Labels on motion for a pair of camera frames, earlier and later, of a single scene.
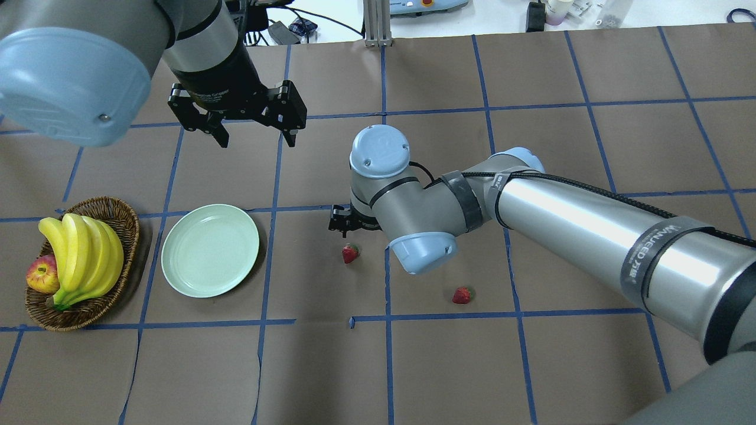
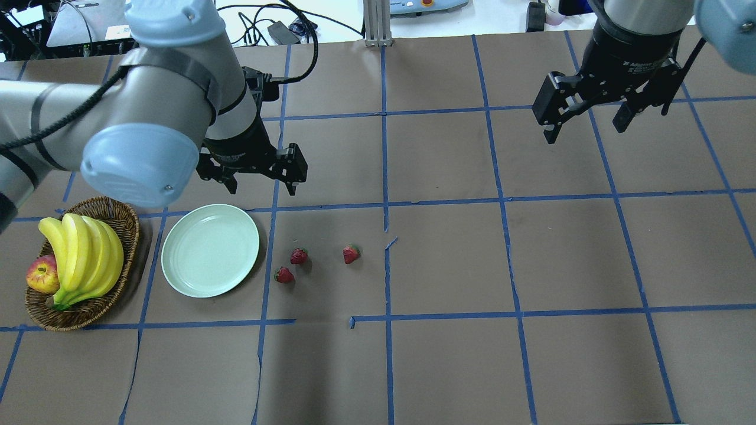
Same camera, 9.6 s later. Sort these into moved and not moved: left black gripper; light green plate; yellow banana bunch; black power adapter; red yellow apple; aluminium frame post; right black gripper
Moved: left black gripper; right black gripper
Not moved: aluminium frame post; black power adapter; light green plate; red yellow apple; yellow banana bunch
